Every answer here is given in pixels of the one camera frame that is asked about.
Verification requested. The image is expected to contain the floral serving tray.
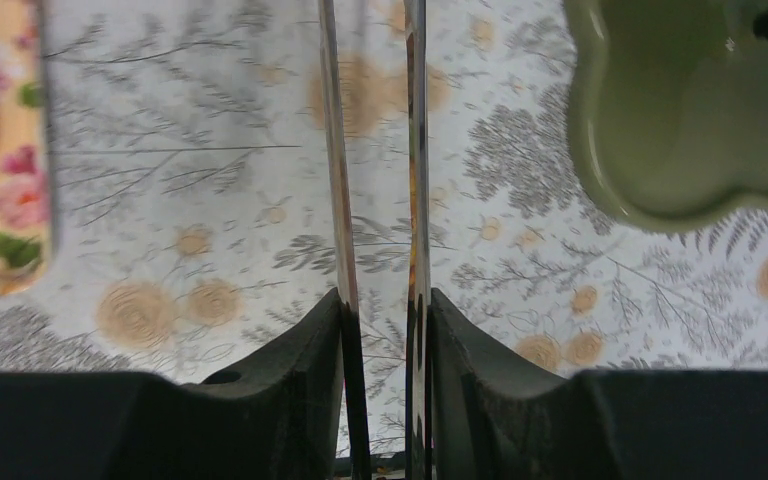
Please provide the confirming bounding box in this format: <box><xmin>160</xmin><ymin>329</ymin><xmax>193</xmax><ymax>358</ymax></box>
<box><xmin>0</xmin><ymin>1</ymin><xmax>54</xmax><ymax>296</ymax></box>

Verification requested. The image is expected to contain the green three-tier stand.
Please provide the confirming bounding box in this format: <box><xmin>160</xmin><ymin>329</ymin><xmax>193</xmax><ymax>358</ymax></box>
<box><xmin>563</xmin><ymin>1</ymin><xmax>768</xmax><ymax>233</ymax></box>

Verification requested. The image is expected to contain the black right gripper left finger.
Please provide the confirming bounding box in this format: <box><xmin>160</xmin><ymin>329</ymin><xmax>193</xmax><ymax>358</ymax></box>
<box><xmin>0</xmin><ymin>291</ymin><xmax>343</xmax><ymax>479</ymax></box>

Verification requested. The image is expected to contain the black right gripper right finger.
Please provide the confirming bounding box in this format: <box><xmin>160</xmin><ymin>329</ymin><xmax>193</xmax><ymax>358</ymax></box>
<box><xmin>429</xmin><ymin>291</ymin><xmax>768</xmax><ymax>479</ymax></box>

